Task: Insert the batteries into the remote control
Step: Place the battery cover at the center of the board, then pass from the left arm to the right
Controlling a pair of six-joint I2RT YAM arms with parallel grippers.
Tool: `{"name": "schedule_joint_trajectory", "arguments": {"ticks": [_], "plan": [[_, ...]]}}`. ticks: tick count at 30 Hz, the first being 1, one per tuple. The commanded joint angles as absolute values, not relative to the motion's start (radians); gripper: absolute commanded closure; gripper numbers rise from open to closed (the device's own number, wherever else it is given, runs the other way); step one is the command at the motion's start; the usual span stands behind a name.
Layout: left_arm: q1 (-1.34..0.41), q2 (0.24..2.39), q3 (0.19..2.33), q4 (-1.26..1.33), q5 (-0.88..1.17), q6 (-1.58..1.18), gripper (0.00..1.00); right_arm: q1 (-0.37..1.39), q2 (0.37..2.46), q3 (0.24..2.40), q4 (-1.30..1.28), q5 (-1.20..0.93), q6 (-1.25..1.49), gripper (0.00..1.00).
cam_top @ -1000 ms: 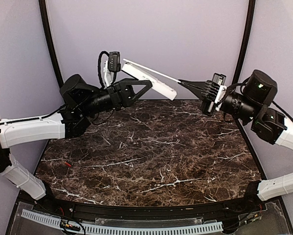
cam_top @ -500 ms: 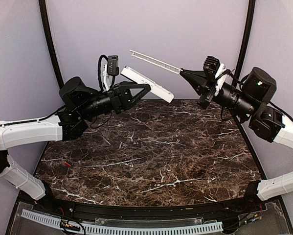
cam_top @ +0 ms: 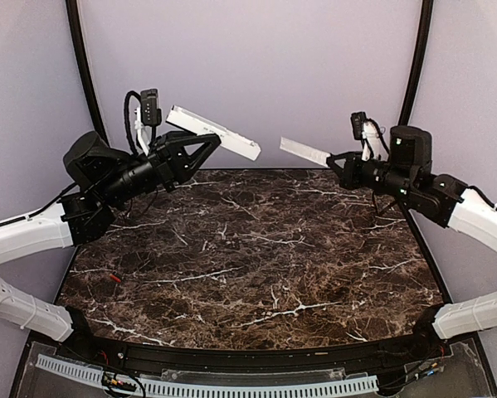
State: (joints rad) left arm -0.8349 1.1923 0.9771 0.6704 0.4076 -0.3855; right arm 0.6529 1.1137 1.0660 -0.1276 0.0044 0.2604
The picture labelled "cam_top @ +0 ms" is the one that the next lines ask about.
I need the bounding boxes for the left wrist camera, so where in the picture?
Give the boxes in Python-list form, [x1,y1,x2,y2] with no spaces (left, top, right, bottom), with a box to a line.
[123,89,162,156]

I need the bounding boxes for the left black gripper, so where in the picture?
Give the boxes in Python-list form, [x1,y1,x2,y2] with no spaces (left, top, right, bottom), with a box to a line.
[98,128,222,207]

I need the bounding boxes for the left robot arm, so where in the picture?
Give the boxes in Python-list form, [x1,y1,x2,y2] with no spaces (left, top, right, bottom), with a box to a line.
[0,131,221,362]

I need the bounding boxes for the white remote control body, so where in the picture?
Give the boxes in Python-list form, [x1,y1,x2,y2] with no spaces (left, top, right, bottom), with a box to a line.
[166,105,261,161]

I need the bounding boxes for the white slotted cable duct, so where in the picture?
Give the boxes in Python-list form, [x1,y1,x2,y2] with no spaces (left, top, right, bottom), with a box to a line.
[35,354,378,397]

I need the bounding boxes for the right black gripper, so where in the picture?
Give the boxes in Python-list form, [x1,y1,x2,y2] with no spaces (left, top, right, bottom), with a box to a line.
[326,149,417,201]

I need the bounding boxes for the black front rail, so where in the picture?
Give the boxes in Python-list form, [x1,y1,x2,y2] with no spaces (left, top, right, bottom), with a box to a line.
[56,331,452,376]

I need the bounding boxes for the right black frame post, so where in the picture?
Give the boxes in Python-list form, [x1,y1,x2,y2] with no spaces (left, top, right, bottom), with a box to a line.
[397,0,434,125]

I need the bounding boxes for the left black frame post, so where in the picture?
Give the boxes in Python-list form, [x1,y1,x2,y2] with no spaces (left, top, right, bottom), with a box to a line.
[65,0,110,145]

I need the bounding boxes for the black frame post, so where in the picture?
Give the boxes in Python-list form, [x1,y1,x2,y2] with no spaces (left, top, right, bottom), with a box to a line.
[65,0,110,145]
[397,0,434,125]

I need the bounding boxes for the white remote battery cover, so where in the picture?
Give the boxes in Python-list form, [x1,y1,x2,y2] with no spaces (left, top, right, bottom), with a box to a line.
[280,137,330,168]

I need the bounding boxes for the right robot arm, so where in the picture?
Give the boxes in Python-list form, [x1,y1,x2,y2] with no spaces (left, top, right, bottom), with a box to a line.
[326,125,497,360]

